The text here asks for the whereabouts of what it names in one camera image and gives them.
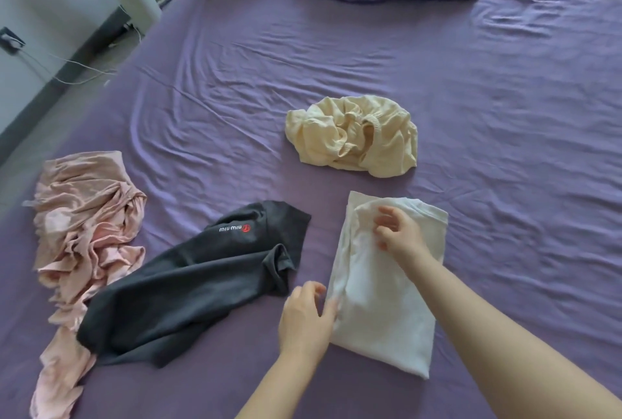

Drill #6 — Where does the person's left hand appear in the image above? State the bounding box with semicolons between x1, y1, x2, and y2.
277;281;341;362

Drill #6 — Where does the person's right hand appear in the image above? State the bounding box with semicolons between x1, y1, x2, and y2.
373;205;433;267

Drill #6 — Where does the white garment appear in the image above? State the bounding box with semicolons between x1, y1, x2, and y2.
325;190;449;380

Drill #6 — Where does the person's left forearm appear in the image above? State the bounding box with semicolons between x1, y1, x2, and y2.
235;350;332;419

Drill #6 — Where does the person's right forearm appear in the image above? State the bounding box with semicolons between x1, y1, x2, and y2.
401;248;622;419

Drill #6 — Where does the crumpled pale yellow garment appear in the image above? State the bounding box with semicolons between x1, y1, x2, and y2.
285;95;419;178

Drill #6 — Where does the dark grey garment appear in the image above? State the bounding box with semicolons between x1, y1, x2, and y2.
77;200;312;369

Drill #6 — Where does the purple bed sheet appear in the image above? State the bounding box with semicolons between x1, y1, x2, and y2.
0;0;622;419

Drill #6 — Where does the crumpled pink garment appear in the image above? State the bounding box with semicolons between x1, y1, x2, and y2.
21;151;148;419

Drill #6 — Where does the thin white cable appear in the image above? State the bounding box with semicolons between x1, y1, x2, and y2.
18;24;146;87

